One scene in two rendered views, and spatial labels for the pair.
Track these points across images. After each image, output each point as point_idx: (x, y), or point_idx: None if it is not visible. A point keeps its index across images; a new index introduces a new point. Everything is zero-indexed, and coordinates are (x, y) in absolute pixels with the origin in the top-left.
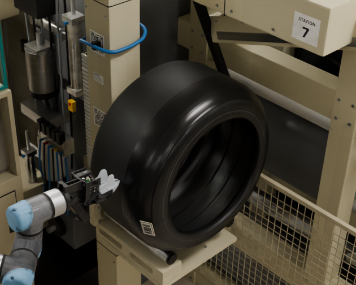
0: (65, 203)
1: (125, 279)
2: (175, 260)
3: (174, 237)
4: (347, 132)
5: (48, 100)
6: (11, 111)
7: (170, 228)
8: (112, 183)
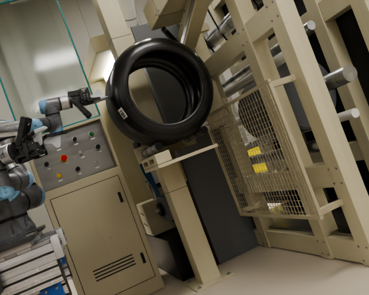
0: (67, 98)
1: (183, 212)
2: (161, 147)
3: (145, 121)
4: (249, 47)
5: None
6: (103, 126)
7: (139, 113)
8: (100, 94)
